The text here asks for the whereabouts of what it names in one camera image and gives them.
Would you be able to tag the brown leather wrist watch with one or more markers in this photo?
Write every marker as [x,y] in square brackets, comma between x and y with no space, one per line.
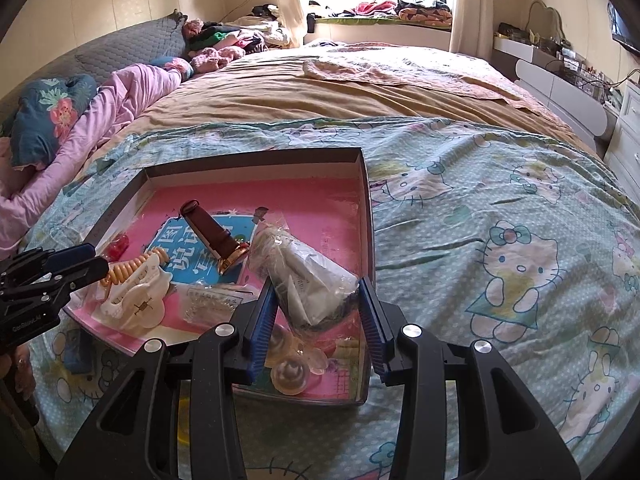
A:
[226,250]

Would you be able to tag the pile of clothes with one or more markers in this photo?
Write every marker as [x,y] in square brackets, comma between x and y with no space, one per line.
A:
[212,46]

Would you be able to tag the large pearl earrings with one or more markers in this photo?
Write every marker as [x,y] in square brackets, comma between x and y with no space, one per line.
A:
[292,363]

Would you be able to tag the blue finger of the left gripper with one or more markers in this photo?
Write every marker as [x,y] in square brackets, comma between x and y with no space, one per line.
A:
[73,274]
[75,257]

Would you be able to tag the pink quilt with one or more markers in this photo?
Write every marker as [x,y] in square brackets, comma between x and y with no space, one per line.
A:
[27,192]

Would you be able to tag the black flat television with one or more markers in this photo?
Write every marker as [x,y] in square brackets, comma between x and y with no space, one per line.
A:
[620,32]

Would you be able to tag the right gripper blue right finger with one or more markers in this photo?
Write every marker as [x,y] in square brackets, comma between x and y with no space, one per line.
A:
[373,328]

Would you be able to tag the tan bed blanket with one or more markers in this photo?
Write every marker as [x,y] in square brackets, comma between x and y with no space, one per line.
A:
[271,86]

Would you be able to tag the clear bag with dark jewelry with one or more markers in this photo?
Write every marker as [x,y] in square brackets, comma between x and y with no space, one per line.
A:
[314,292]

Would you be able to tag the small jewelry plastic bag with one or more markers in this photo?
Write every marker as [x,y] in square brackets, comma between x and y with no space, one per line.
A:
[209,305]

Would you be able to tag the pink children's book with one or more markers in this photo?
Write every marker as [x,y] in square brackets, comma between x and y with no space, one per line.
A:
[330,215]

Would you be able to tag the white grey dressing table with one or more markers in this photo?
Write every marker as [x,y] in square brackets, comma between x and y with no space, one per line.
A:
[538,73]

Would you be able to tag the dark floral pillow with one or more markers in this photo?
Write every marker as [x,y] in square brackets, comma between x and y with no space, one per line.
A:
[46,111]

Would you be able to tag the pink floral light blanket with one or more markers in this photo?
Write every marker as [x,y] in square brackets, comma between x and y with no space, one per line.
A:
[426,68]

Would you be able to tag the white hair claw clip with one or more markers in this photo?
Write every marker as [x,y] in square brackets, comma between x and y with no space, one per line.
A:
[134,292]

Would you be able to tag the grey padded headboard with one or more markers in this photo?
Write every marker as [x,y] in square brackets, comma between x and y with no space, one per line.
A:
[100,57]

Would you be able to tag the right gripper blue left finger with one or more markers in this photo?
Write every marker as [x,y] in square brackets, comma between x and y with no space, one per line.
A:
[258,332]

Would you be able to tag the dark cardboard tray box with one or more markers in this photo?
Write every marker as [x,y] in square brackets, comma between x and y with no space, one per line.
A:
[263,166]

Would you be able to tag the person's left hand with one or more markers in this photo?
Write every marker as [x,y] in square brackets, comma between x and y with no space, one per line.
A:
[17,363]

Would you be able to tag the beige curtain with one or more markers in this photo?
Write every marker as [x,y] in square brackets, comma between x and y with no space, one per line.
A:
[472,29]

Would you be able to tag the clothes on window sill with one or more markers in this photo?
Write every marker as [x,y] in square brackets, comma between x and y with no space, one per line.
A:
[437,15]

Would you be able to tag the white drawer cabinet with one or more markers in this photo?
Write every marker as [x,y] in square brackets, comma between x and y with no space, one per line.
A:
[622,156]

